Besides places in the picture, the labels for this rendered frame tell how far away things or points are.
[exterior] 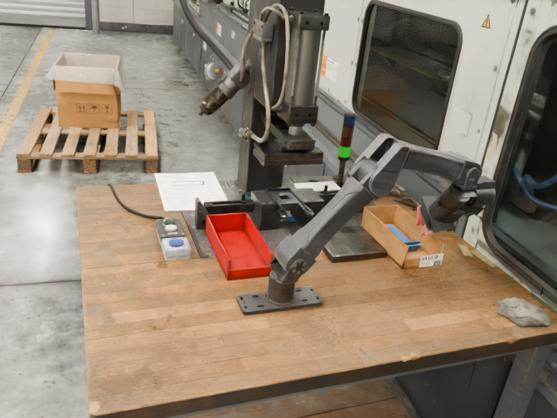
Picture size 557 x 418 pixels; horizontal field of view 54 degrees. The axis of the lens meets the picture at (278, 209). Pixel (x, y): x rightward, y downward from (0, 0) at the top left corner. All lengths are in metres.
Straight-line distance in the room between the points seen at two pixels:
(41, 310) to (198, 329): 1.72
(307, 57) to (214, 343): 0.77
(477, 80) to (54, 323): 2.07
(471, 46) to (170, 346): 1.34
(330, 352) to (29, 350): 1.71
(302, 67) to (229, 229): 0.50
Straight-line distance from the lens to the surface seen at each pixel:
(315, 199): 1.66
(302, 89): 1.52
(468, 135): 1.93
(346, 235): 1.62
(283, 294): 1.28
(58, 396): 2.43
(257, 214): 1.63
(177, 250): 1.45
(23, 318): 2.84
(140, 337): 1.21
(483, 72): 1.89
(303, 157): 1.57
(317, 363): 1.18
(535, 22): 1.67
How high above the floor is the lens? 1.66
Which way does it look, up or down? 26 degrees down
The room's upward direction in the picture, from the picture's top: 6 degrees clockwise
